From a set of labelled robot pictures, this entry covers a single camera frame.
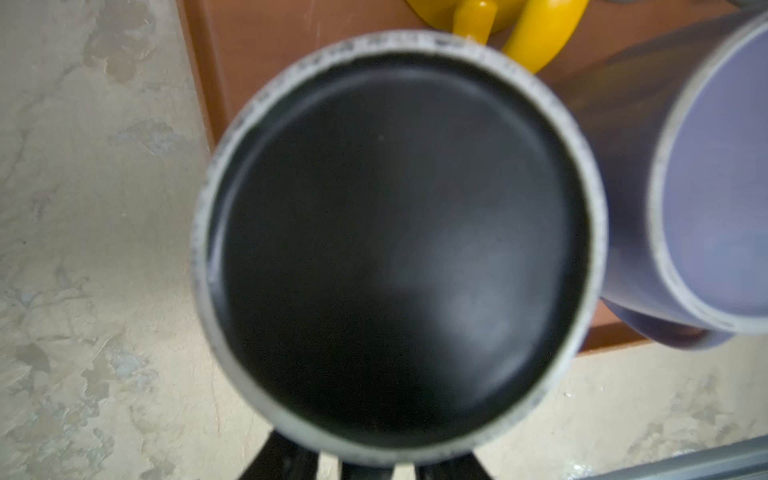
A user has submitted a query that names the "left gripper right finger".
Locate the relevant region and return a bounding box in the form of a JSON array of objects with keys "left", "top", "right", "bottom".
[{"left": 414, "top": 453, "right": 492, "bottom": 480}]

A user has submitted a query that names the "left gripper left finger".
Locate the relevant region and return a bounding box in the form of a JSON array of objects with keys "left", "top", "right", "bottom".
[{"left": 239, "top": 430, "right": 319, "bottom": 480}]

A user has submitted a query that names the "black mug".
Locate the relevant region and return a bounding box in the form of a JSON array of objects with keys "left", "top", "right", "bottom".
[{"left": 191, "top": 30, "right": 608, "bottom": 467}]

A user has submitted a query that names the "yellow mug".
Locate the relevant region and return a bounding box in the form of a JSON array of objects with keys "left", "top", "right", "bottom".
[{"left": 407, "top": 0, "right": 589, "bottom": 73}]

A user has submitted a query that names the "lavender mug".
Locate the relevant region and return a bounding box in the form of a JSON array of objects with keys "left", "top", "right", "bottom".
[{"left": 556, "top": 7, "right": 767, "bottom": 350}]

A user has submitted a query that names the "brown rectangular tray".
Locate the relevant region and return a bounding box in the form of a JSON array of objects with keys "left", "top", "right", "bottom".
[{"left": 175, "top": 0, "right": 739, "bottom": 356}]

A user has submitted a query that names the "aluminium front rail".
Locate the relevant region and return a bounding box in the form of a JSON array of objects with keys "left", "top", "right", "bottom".
[{"left": 565, "top": 435, "right": 767, "bottom": 479}]

